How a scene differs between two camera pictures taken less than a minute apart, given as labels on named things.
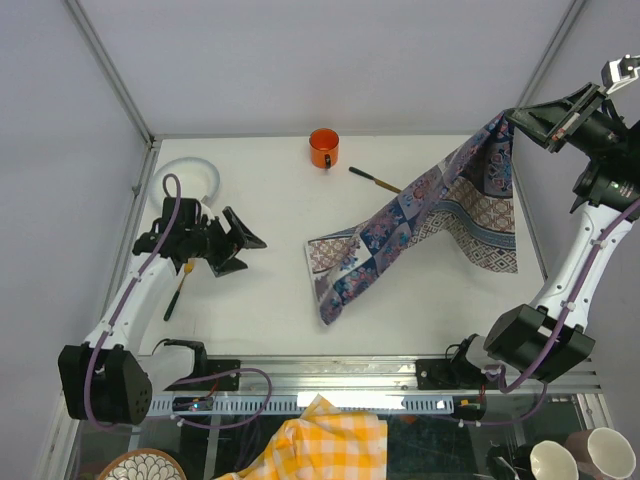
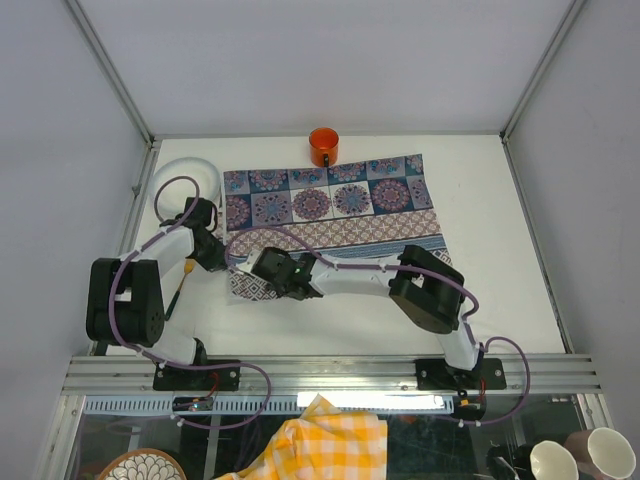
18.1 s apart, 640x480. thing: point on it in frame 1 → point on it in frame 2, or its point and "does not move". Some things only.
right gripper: [556, 122] → [278, 288]
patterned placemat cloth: [466, 200] → [360, 209]
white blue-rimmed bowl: [199, 179] does not move
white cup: [550, 460] does not move
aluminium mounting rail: [367, 373] does not move
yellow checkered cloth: [323, 444] does not move
